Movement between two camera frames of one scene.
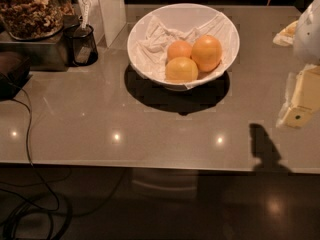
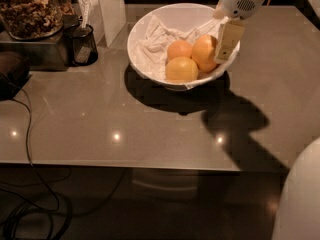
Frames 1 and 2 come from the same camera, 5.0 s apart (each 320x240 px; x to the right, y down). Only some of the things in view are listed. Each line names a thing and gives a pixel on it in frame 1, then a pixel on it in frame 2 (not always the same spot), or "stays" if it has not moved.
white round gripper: (308, 34) to (240, 2)
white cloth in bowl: (150, 44) stays
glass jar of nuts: (31, 12) stays
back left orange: (179, 48) stays
